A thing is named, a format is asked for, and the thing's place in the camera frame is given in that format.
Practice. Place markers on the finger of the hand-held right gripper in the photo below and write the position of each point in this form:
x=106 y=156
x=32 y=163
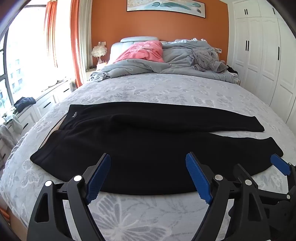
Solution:
x=279 y=164
x=239 y=170

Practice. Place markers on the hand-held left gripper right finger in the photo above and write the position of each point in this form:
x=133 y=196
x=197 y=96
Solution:
x=198 y=178

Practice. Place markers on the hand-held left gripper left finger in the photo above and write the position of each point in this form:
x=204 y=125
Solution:
x=97 y=178

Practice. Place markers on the black pants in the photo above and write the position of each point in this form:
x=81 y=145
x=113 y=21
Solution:
x=138 y=150

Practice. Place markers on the white window seat cabinet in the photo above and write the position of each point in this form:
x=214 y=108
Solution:
x=46 y=102

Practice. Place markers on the bed with grey butterfly bedspread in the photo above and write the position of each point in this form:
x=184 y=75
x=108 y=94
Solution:
x=161 y=88

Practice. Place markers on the dark cloth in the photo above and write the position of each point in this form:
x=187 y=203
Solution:
x=232 y=69

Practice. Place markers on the pale cloth pile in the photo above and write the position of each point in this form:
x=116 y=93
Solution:
x=11 y=122

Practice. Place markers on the dark blue clothing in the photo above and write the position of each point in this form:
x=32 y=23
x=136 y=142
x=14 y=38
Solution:
x=24 y=103

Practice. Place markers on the white wardrobe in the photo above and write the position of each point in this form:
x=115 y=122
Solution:
x=259 y=58

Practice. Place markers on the grey crumpled garment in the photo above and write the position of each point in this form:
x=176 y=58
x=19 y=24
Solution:
x=203 y=59

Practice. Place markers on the grey duvet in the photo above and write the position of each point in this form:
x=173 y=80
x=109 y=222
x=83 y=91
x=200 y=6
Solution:
x=143 y=67

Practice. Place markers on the white feather lamp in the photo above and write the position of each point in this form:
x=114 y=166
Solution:
x=99 y=51

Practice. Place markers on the light blue padded headboard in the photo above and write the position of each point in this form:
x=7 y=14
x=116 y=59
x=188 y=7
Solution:
x=115 y=49

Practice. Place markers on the pink pillow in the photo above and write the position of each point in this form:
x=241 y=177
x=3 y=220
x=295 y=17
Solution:
x=141 y=52

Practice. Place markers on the orange curtain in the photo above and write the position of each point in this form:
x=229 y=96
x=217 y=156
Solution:
x=76 y=41
x=50 y=30

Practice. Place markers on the large window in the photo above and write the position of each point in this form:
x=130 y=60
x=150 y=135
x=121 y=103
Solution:
x=23 y=58

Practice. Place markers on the beige curtain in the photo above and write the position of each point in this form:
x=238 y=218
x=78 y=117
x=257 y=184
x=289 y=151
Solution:
x=86 y=34

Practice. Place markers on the small wall panel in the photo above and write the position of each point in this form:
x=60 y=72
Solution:
x=217 y=50

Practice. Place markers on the wall switch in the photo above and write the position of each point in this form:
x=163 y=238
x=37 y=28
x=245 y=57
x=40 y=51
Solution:
x=102 y=43

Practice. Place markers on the framed wall painting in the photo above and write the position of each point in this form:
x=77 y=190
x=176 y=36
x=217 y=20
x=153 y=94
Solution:
x=161 y=5

